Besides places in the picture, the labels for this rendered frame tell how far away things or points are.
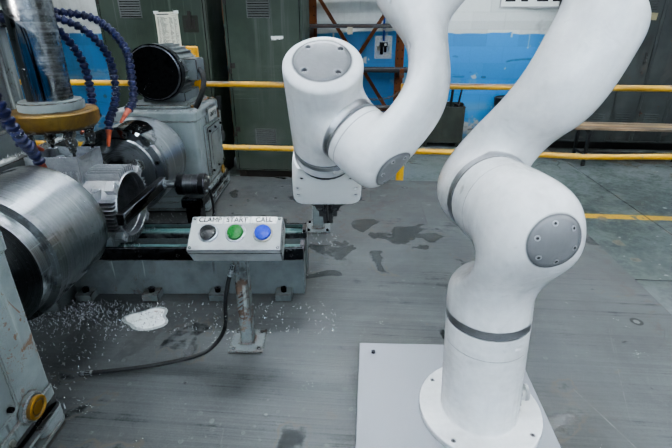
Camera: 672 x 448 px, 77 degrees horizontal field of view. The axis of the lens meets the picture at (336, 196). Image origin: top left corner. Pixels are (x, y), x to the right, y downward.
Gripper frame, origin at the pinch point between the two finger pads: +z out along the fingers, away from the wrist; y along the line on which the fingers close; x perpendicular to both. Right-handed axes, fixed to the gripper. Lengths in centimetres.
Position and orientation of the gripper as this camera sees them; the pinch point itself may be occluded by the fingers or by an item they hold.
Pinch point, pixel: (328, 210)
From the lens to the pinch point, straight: 70.0
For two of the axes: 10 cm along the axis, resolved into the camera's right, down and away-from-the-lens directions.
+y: -10.0, 0.0, 0.0
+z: 0.0, 5.1, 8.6
